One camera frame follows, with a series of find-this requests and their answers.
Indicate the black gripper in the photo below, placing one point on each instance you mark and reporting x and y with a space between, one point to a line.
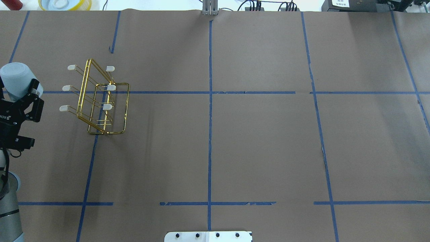
7 121

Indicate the light blue plastic cup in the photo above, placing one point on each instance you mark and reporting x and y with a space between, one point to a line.
16 78

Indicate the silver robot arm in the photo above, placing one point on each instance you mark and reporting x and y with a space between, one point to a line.
11 226

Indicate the yellow rimmed blue bowl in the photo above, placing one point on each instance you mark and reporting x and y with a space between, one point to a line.
65 5

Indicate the red cylindrical bottle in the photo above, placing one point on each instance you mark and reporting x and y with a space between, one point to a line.
13 4

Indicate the black desktop box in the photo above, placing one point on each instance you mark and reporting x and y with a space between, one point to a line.
355 6

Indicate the gold wire cup holder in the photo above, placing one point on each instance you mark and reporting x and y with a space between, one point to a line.
102 102

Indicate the aluminium frame post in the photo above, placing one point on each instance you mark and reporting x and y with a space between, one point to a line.
210 7

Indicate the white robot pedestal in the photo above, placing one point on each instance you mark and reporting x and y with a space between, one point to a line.
209 236

